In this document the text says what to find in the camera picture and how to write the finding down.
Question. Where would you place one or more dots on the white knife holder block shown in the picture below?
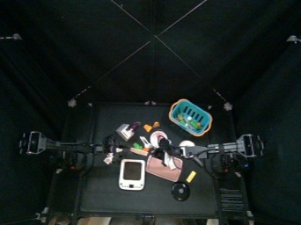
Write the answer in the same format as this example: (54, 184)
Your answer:
(125, 132)

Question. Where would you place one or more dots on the pink plastic tray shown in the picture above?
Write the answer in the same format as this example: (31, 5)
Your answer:
(162, 171)

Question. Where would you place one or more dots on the white round container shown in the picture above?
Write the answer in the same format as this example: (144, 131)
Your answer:
(156, 136)

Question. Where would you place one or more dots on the green toy vegetable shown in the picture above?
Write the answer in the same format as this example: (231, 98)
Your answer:
(137, 145)

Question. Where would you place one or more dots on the yellow rectangular toy block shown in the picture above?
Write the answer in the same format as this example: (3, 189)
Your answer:
(191, 176)

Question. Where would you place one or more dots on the tan wooden toy block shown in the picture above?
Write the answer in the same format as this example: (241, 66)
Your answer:
(140, 151)

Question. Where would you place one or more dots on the small white toy item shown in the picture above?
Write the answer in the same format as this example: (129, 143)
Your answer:
(109, 159)

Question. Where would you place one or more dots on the small orange toy food piece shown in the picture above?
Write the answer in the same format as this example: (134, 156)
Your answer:
(157, 124)

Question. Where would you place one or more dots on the purple toy eggplant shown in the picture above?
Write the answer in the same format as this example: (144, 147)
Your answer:
(136, 126)

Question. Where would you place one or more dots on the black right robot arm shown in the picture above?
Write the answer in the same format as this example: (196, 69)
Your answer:
(231, 145)

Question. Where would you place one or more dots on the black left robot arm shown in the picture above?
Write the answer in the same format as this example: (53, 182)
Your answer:
(59, 144)

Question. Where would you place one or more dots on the white toy kitchen scale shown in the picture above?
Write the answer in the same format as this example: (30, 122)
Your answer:
(132, 174)

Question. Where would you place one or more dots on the white text label sticker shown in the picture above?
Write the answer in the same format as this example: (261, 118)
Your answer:
(231, 199)

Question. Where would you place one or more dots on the teal basket with orange rim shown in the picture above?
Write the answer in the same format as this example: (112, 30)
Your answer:
(191, 117)

